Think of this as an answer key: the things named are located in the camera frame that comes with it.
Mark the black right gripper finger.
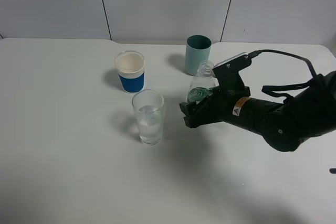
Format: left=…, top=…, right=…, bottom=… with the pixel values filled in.
left=179, top=95, right=212, bottom=116
left=183, top=109, right=221, bottom=128

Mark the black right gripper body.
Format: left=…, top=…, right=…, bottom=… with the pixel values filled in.
left=207, top=87, right=252, bottom=124

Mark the clear plastic water bottle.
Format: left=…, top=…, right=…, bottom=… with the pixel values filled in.
left=187, top=61, right=216, bottom=103

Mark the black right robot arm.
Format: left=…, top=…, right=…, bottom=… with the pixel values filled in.
left=180, top=71, right=335, bottom=152

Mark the teal plastic cup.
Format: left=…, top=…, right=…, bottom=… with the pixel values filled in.
left=185, top=35, right=212, bottom=76

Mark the blue and white paper cup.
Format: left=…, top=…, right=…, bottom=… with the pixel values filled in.
left=114, top=51, right=145, bottom=93

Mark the tall clear drinking glass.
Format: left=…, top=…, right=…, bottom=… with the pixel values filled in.
left=132, top=89, right=164, bottom=146

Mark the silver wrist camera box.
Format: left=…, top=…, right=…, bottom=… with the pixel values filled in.
left=212, top=52, right=252, bottom=91

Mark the black camera cable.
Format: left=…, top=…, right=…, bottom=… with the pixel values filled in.
left=248, top=49, right=326, bottom=104

